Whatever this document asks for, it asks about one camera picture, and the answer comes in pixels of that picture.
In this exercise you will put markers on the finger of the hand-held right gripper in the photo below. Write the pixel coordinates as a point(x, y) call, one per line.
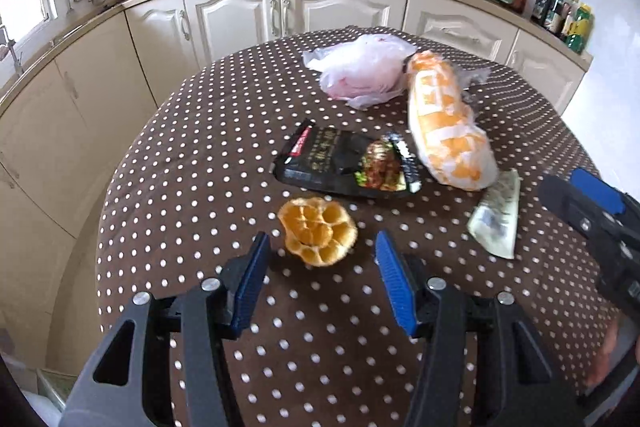
point(597, 193)
point(567, 204)

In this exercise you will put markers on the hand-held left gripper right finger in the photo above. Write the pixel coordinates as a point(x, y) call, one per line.
point(395, 282)

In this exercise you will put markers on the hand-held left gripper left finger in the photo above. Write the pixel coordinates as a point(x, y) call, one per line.
point(252, 277)

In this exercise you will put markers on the green white wrapper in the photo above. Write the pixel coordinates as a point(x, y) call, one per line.
point(495, 217)

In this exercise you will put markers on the orange honeycomb pastry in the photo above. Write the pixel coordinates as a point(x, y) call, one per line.
point(312, 227)

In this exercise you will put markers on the black snack packet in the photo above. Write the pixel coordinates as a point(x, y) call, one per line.
point(325, 157)

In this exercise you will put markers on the orange white bread wrapper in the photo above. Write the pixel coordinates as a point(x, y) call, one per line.
point(440, 117)

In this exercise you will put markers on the pink plastic bag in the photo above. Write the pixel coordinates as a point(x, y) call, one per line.
point(360, 67)

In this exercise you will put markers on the person's right hand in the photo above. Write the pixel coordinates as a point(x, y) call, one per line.
point(607, 352)

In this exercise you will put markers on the brown polka dot tablecloth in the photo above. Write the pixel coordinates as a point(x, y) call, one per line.
point(200, 167)

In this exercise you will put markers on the green yellow bottle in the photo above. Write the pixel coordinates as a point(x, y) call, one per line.
point(581, 29)

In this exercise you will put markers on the amber oil bottle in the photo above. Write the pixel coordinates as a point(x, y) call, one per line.
point(570, 19)

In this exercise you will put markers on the dark sauce bottle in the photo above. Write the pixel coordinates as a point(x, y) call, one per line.
point(557, 14)

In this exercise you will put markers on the dark wine bottle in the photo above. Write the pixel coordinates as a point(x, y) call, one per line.
point(544, 2)

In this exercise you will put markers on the cream base cabinets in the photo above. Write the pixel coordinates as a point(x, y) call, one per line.
point(100, 82)

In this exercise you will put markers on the metal faucet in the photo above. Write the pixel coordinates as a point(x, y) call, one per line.
point(15, 57)

